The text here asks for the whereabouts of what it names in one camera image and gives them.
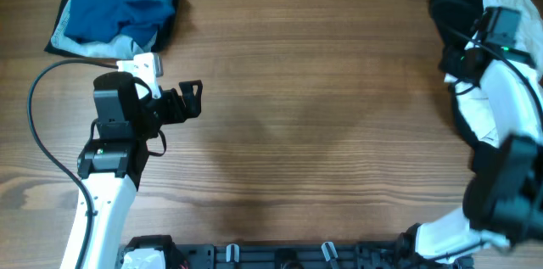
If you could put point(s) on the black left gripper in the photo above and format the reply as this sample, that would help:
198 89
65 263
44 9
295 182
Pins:
192 101

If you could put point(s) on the black folded garment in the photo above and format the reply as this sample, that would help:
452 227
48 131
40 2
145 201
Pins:
165 31

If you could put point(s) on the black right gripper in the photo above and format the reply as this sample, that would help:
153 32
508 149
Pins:
452 62

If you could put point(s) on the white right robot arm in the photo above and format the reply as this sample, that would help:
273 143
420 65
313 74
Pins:
502 205

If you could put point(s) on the black garment with logo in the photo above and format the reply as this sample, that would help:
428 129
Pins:
457 14

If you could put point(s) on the white Puma t-shirt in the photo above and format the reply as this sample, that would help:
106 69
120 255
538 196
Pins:
473 104

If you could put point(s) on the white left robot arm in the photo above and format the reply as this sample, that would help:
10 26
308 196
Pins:
111 164

